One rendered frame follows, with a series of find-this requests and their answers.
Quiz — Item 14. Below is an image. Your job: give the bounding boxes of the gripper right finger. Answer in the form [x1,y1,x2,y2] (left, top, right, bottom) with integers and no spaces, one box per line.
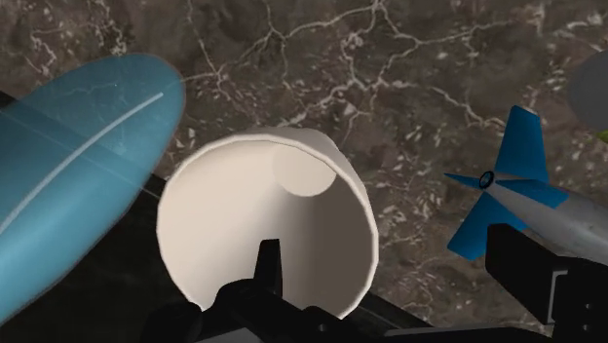
[484,222,608,343]

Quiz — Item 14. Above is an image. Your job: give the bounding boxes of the silver toy rocket blue fins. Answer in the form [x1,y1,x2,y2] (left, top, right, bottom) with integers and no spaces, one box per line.
[443,104,608,267]

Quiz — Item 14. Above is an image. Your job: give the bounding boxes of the white cup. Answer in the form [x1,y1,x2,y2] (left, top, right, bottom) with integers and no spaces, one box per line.
[155,125,381,321]

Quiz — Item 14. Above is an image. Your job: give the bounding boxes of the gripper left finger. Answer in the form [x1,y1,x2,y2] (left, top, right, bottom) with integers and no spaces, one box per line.
[141,238,377,343]

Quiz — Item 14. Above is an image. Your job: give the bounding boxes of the grey round object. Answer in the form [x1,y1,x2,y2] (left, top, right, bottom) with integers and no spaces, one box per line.
[568,49,608,133]

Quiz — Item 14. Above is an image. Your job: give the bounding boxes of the translucent blue oval object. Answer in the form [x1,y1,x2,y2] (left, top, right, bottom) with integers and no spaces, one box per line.
[0,52,187,327]

